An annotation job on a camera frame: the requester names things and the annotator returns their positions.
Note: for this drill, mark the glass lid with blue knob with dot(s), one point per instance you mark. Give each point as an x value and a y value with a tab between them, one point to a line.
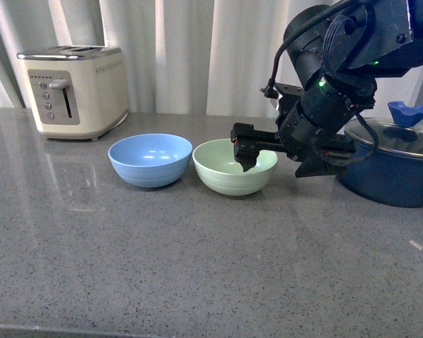
404	134

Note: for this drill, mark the cream toaster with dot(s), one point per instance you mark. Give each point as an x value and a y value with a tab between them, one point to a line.
75	92

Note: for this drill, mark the green bowl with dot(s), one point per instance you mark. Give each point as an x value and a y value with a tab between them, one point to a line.
219	171

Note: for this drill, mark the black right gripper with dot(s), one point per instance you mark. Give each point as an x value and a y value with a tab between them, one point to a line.
308	123

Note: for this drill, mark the blue saucepan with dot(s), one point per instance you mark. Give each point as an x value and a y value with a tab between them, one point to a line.
387	178

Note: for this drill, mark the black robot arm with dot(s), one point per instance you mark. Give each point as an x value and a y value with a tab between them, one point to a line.
337	52

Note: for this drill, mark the blue bowl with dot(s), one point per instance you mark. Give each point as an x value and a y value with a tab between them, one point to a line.
151	160

